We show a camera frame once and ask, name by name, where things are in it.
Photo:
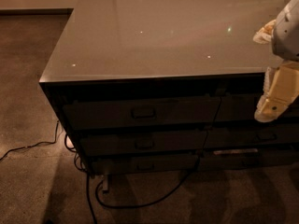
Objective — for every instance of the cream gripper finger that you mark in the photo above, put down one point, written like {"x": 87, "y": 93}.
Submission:
{"x": 280, "y": 90}
{"x": 264, "y": 35}

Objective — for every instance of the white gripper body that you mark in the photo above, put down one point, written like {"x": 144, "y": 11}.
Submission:
{"x": 286, "y": 34}

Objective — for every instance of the dark wall baseboard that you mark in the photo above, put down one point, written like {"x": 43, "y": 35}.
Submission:
{"x": 36, "y": 11}

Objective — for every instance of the dark drawer cabinet counter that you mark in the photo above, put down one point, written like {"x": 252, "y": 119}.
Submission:
{"x": 121, "y": 50}

